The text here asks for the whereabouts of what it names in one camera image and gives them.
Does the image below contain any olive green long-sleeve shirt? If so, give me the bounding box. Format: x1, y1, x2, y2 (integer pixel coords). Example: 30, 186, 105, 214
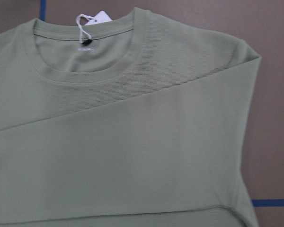
0, 8, 262, 227

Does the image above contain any white paper hang tag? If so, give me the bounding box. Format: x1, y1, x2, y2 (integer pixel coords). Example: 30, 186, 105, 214
85, 10, 112, 26

